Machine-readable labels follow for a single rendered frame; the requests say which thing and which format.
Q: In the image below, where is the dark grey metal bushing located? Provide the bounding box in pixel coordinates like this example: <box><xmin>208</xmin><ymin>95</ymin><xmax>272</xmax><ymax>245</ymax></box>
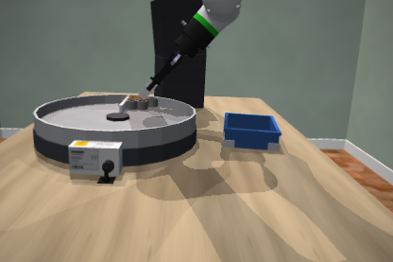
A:
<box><xmin>137</xmin><ymin>100</ymin><xmax>147</xmax><ymax>110</ymax></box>
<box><xmin>148</xmin><ymin>97</ymin><xmax>158</xmax><ymax>107</ymax></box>
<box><xmin>127</xmin><ymin>99</ymin><xmax>137</xmax><ymax>110</ymax></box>

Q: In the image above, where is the blue open crate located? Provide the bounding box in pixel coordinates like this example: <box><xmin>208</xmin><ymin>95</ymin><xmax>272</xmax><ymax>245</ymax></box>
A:
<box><xmin>223</xmin><ymin>113</ymin><xmax>282</xmax><ymax>151</ymax></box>

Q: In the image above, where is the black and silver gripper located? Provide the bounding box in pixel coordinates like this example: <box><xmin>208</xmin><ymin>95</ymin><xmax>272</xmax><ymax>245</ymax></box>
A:
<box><xmin>138</xmin><ymin>35</ymin><xmax>198</xmax><ymax>99</ymax></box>

